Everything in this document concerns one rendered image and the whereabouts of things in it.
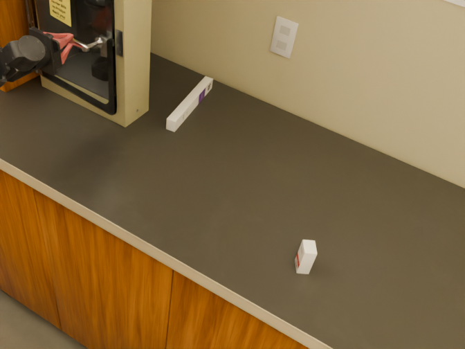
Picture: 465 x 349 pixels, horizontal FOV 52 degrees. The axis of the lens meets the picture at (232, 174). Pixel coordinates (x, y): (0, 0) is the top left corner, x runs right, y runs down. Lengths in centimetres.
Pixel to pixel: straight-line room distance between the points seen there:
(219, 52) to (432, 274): 95
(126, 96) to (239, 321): 66
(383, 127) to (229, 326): 75
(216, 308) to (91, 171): 47
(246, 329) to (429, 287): 44
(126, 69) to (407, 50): 76
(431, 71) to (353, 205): 42
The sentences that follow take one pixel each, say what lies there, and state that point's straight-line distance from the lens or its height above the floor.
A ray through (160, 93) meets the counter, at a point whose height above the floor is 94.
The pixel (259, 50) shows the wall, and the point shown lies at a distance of 156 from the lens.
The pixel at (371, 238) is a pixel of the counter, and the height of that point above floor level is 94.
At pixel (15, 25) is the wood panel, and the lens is 152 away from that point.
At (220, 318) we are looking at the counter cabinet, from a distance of 120.
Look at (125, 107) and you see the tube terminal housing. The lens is 136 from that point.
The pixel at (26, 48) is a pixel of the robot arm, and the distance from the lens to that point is 109.
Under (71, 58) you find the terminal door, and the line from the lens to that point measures 138.
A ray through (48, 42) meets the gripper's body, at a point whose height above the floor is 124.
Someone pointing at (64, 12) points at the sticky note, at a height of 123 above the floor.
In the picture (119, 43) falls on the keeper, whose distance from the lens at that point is 126.
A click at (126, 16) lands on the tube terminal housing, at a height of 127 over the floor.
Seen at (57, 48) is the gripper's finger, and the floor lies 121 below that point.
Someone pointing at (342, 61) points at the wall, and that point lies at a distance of 146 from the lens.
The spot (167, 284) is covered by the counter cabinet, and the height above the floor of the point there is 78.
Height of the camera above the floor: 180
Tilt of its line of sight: 42 degrees down
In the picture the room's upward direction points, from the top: 11 degrees clockwise
